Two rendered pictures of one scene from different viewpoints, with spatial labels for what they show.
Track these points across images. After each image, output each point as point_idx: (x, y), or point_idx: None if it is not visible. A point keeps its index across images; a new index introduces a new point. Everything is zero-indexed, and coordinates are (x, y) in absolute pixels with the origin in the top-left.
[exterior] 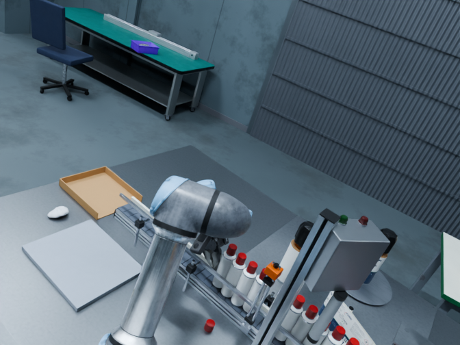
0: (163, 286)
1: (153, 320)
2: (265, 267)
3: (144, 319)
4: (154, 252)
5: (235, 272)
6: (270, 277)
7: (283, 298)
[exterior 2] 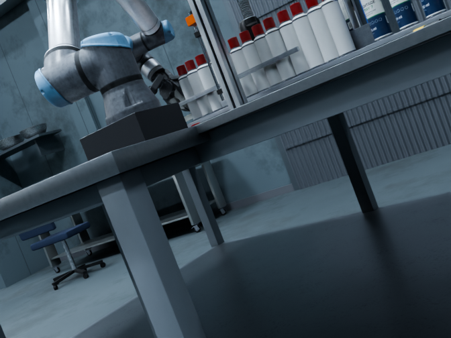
0: (64, 11)
1: (68, 32)
2: (186, 20)
3: (59, 33)
4: (47, 1)
5: (192, 78)
6: (193, 22)
7: (196, 7)
